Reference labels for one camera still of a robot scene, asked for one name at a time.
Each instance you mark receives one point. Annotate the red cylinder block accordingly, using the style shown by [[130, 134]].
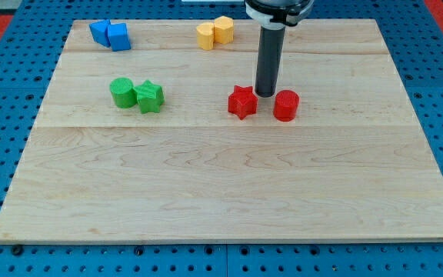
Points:
[[286, 105]]

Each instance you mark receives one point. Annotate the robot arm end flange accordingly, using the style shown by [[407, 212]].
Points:
[[278, 14]]

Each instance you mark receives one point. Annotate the light wooden board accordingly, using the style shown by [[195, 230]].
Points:
[[353, 166]]

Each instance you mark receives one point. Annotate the red star block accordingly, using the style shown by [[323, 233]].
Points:
[[242, 102]]

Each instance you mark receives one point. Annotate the green star block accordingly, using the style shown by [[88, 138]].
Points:
[[149, 97]]

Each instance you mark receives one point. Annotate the green cylinder block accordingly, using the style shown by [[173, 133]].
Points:
[[122, 91]]

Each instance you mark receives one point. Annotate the yellow heart block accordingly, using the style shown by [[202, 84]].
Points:
[[205, 35]]

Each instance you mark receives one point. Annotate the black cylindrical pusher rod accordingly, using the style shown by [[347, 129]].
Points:
[[268, 62]]

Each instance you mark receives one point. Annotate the yellow hexagon block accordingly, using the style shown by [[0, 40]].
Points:
[[224, 30]]

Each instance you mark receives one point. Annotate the blue cube block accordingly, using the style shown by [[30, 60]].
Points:
[[118, 37]]

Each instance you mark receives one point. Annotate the blue triangular block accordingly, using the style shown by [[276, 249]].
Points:
[[99, 31]]

